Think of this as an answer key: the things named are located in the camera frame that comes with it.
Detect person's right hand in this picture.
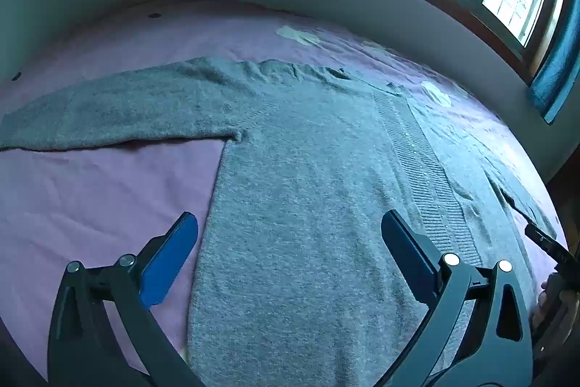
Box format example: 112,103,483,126
531,275,580,342

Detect blue curtain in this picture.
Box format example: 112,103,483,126
526,0,580,125

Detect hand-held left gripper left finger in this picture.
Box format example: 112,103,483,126
46,211,206,387

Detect pink bed sheet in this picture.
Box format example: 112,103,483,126
0,0,568,387

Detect grey knit sweater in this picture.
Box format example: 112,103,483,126
0,57,561,387

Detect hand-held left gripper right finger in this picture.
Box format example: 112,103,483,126
375,209,534,387

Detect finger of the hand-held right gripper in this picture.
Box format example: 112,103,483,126
524,223,575,266

